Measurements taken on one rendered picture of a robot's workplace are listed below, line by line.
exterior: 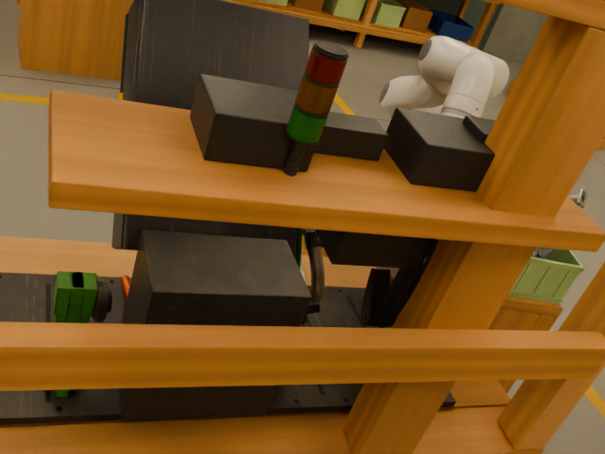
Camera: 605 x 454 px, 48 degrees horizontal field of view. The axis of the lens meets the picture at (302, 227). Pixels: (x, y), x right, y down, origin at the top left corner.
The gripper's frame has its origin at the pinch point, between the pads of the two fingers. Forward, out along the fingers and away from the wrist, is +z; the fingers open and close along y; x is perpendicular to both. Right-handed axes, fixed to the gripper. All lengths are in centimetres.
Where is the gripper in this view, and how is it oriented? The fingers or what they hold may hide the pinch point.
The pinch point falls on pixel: (316, 240)
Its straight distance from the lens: 147.6
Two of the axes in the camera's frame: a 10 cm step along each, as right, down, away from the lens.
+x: 1.8, 9.8, -1.2
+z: -9.6, 1.5, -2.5
